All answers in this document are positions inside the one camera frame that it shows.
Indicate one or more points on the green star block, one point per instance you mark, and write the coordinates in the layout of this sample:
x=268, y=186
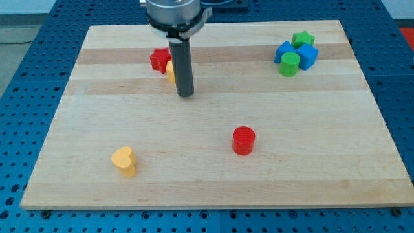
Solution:
x=301, y=38

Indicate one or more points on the red star block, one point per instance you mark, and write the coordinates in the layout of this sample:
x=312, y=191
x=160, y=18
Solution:
x=159, y=59

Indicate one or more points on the yellow hexagon block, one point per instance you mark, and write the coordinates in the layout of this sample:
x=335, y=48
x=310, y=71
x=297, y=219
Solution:
x=170, y=72

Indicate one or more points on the blue pentagon block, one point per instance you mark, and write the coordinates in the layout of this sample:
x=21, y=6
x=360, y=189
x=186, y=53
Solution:
x=283, y=48

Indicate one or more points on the red cylinder block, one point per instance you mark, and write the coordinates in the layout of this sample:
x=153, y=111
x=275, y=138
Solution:
x=243, y=140

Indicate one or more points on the blue cube block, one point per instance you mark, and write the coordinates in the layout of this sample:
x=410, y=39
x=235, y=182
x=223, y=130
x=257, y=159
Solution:
x=308, y=55

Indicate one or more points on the wooden board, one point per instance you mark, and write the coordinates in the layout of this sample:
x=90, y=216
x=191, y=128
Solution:
x=321, y=141

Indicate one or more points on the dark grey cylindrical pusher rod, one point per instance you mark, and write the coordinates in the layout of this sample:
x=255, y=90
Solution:
x=181, y=60

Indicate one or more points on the yellow heart block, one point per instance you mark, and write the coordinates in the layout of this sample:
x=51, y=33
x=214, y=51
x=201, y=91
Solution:
x=124, y=160

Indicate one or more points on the green cylinder block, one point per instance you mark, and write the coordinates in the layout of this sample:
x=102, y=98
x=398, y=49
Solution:
x=289, y=64

